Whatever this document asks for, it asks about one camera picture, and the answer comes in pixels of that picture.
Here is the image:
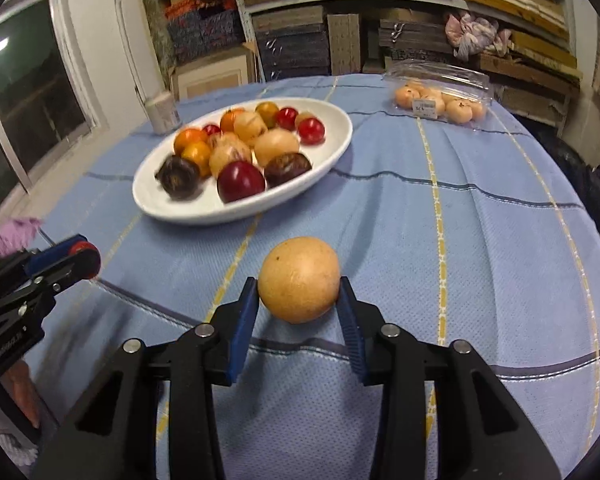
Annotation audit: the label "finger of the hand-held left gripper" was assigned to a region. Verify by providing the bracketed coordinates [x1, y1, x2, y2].
[0, 233, 89, 301]
[0, 247, 102, 321]

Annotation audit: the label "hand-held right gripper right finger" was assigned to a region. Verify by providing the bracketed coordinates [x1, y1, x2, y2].
[335, 276, 564, 480]

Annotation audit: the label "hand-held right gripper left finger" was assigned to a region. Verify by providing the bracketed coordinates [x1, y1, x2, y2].
[31, 276, 261, 480]

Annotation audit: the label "white plate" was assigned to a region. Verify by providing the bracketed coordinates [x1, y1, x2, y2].
[132, 97, 353, 225]

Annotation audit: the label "dark water chestnut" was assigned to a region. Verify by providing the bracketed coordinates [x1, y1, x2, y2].
[263, 152, 312, 187]
[155, 155, 202, 200]

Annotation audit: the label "dark red plum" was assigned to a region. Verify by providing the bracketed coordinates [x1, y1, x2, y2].
[216, 160, 267, 204]

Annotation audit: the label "yellow tomato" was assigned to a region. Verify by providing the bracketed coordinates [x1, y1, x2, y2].
[255, 101, 281, 128]
[181, 141, 213, 178]

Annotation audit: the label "large mandarin orange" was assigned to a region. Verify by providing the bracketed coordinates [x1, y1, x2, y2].
[173, 128, 209, 155]

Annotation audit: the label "speckled pink passion fruit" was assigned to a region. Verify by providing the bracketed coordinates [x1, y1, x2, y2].
[209, 132, 253, 177]

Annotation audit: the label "small mandarin orange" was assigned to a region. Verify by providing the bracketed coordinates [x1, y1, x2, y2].
[220, 108, 246, 133]

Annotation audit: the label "pink printed cloth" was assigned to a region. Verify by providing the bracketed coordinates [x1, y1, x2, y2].
[0, 217, 43, 266]

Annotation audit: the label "blue striped tablecloth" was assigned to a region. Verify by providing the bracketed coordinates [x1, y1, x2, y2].
[0, 74, 600, 480]

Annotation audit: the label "white drink can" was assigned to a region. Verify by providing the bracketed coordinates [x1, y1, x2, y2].
[145, 92, 182, 135]

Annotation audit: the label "white framed window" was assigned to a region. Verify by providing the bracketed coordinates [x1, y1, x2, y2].
[0, 0, 103, 196]

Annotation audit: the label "white board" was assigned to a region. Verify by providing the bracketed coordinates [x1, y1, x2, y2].
[114, 0, 156, 106]

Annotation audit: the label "framed picture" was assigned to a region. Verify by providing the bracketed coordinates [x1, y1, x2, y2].
[169, 50, 258, 101]

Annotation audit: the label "group of small pale oranges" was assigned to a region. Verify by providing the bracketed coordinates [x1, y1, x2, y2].
[395, 82, 488, 125]

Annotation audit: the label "marbled panel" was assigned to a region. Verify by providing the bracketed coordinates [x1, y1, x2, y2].
[141, 0, 178, 78]

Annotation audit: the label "blue patterned fabric boxes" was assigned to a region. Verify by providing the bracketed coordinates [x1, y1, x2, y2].
[167, 7, 246, 66]

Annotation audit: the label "clear plastic clamshell box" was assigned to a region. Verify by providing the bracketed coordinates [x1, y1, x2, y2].
[382, 58, 492, 133]

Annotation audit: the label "orange patterned box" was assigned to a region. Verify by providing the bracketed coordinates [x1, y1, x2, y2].
[164, 0, 241, 18]

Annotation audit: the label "stack of dark grey boxes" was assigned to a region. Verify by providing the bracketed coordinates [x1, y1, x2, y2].
[252, 6, 331, 81]

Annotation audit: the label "perforated brown board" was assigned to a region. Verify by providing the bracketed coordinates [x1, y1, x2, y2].
[326, 12, 363, 75]

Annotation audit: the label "dark brown wooden boxes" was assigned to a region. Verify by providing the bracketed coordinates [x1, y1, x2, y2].
[377, 19, 453, 66]

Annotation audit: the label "pink plastic bag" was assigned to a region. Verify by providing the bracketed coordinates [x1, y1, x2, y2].
[445, 10, 513, 61]

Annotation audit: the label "white metal shelf rack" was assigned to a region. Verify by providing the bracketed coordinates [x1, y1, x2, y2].
[230, 0, 581, 111]

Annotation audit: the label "pile of yellow flat boxes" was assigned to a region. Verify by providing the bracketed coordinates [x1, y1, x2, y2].
[460, 0, 583, 111]

